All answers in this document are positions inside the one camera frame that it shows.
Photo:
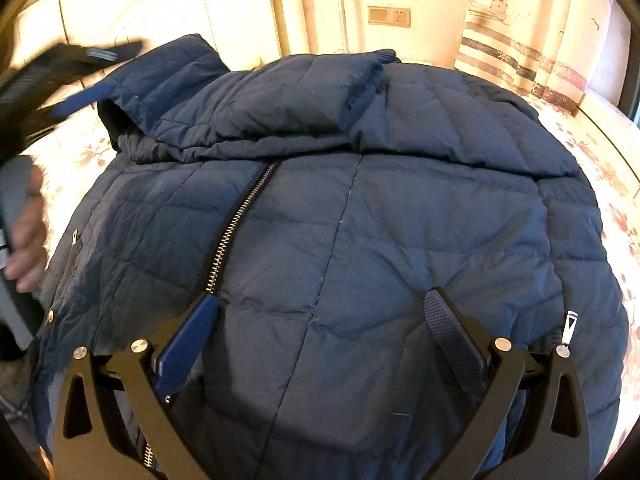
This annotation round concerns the bed with floral sheet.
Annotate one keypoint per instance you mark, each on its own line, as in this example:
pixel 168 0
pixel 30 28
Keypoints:
pixel 600 160

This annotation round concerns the cream white wooden headboard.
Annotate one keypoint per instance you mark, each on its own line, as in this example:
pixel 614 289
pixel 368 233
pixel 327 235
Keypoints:
pixel 225 5

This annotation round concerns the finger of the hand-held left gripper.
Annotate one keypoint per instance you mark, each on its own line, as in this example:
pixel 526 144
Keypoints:
pixel 82 99
pixel 95 55

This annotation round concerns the striped ship print curtain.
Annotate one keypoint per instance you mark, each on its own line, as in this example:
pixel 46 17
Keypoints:
pixel 525 35

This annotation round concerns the person's left hand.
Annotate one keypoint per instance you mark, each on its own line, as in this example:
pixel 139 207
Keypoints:
pixel 30 240

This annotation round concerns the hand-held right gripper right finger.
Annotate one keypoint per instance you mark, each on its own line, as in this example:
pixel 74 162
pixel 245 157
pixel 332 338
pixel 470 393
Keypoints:
pixel 452 335

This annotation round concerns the navy quilted puffer jacket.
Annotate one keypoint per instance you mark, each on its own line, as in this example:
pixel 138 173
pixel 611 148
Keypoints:
pixel 350 210

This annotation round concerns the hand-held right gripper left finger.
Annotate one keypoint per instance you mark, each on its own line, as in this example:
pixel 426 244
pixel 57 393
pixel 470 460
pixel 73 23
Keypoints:
pixel 187 345

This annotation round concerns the beige wall socket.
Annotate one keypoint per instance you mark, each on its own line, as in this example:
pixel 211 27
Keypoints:
pixel 389 16

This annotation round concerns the white wall conduit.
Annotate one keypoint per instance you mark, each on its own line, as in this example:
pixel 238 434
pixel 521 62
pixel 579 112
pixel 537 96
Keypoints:
pixel 342 5

